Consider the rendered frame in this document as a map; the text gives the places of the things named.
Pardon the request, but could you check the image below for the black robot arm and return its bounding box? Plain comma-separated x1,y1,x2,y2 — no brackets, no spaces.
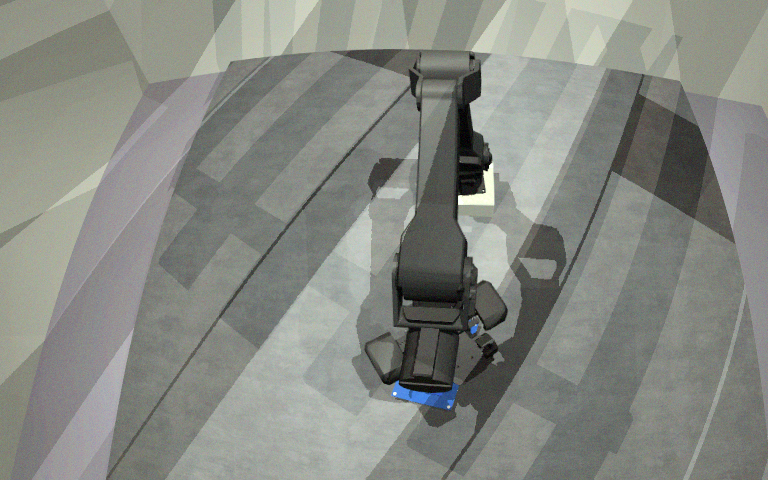
392,50,498,393

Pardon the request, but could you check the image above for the blue circuit board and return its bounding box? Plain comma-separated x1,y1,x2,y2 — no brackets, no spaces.
391,381,459,411

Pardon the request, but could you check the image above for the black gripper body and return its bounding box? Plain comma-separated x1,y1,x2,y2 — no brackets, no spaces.
365,280,508,385

